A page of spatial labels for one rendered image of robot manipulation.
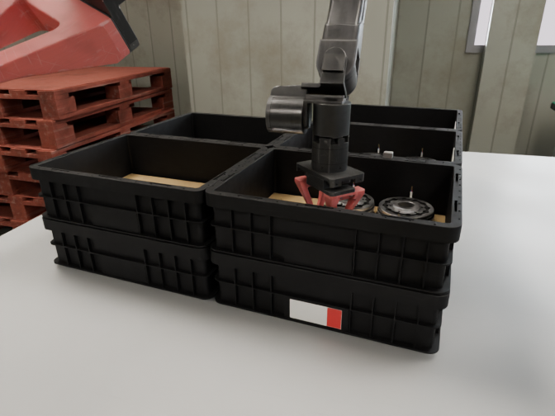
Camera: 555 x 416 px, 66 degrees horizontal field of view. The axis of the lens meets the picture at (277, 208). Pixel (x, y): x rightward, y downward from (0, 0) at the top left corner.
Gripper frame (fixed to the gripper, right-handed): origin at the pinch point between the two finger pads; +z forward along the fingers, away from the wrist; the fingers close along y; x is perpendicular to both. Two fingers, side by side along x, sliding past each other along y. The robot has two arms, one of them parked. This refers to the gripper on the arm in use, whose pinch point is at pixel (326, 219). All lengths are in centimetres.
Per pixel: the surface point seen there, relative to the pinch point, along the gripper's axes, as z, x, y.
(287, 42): -22, 99, -178
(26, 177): 46, -49, -209
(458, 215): -5.2, 9.9, 17.7
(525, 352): 17.7, 20.6, 26.1
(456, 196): -5.3, 15.8, 12.4
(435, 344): 16.3, 8.4, 18.7
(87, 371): 18.3, -40.2, -4.9
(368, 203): 1.7, 13.6, -4.9
